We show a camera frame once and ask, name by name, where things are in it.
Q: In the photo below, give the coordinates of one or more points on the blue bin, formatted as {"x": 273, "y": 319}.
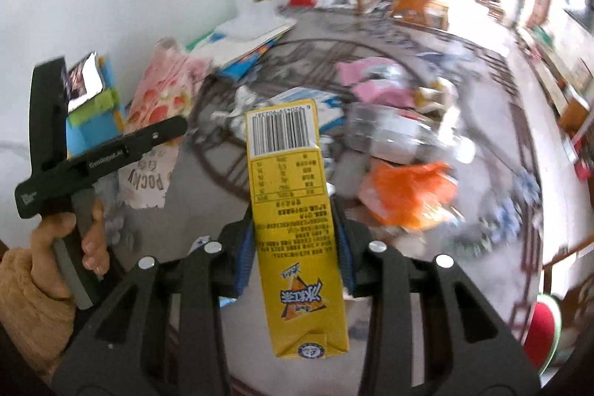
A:
{"x": 88, "y": 141}

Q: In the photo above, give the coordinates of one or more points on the person's left hand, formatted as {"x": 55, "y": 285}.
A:
{"x": 46, "y": 238}

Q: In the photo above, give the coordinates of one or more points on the white printed paper bag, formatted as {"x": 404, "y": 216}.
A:
{"x": 148, "y": 182}

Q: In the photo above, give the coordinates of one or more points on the yellow drink carton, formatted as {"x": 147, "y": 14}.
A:
{"x": 287, "y": 210}

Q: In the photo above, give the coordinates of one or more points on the blue and white milk carton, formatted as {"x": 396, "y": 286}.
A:
{"x": 327, "y": 103}

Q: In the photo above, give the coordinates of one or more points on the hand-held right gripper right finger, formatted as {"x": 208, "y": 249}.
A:
{"x": 345, "y": 252}

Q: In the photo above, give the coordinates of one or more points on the person's left forearm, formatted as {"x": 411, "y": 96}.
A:
{"x": 28, "y": 312}

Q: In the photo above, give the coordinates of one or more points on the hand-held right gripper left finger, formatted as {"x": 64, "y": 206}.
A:
{"x": 243, "y": 259}

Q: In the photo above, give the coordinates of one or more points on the crumpled silver foil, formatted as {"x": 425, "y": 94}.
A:
{"x": 234, "y": 113}

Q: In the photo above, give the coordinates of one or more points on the pink packet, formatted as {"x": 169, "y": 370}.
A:
{"x": 371, "y": 76}

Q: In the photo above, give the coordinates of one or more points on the clear plastic bottle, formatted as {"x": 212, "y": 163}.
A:
{"x": 394, "y": 131}

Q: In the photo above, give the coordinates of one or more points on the red box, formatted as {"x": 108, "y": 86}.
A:
{"x": 584, "y": 166}

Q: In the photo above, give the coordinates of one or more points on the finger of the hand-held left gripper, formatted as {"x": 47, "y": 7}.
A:
{"x": 164, "y": 129}

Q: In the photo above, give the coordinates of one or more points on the orange plastic bag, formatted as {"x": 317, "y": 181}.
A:
{"x": 403, "y": 192}

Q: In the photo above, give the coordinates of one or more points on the red round stool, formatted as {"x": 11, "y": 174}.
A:
{"x": 543, "y": 331}

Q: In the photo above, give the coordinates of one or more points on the low white cabinet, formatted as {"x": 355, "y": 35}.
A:
{"x": 557, "y": 76}

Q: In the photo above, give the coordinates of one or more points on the pink strawberry print bag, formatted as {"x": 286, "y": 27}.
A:
{"x": 162, "y": 85}

